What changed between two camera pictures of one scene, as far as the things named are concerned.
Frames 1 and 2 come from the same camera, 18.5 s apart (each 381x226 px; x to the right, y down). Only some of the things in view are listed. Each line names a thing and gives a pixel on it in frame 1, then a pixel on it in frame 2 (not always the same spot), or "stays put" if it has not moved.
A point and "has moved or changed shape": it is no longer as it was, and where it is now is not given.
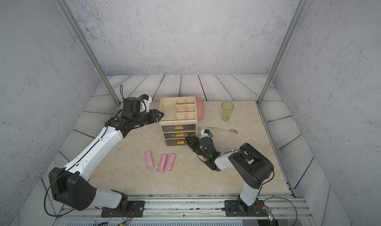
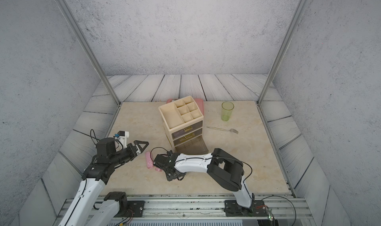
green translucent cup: x=226 y=110 stays put
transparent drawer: x=176 y=142 has moved or changed shape
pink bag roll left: x=149 y=159 stays put
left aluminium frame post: x=68 y=16 stays put
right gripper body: x=196 y=146 → x=169 y=177
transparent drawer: x=178 y=128 → x=187 y=130
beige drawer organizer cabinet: x=179 y=120 has moved or changed shape
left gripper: x=154 y=115 → x=133 y=153
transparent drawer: x=178 y=135 → x=178 y=141
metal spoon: x=230 y=130 stays put
